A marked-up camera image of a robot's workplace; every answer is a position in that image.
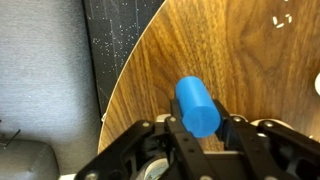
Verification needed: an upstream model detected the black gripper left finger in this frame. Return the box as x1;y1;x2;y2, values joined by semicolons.
75;99;219;180

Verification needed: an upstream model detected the blue cylinder block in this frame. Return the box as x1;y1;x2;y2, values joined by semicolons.
175;76;220;138

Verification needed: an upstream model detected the round wooden table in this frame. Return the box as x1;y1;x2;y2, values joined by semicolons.
98;0;320;150

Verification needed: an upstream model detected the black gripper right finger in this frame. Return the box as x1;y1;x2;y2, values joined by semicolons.
213;99;320;180

